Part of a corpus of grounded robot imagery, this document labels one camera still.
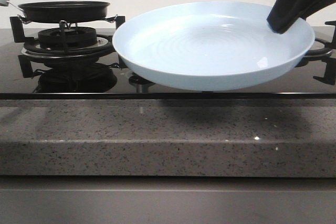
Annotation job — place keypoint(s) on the black pan support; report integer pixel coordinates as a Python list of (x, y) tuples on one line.
[(32, 46), (321, 48)]

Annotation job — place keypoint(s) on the black glass gas hob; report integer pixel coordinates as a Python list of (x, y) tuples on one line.
[(104, 78)]

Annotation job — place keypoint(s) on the left black pan support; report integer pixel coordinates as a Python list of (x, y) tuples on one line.
[(32, 46)]

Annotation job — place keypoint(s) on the grey cabinet drawer front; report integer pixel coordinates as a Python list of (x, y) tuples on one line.
[(166, 200)]

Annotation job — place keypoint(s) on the black frying pan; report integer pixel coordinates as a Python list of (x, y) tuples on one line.
[(70, 11)]

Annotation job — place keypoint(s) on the left black burner head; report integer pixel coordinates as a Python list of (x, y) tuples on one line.
[(76, 37)]

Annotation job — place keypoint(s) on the light blue plate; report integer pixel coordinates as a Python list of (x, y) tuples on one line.
[(210, 46)]

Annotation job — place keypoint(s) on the right black pan support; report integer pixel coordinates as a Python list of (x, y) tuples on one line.
[(321, 48)]

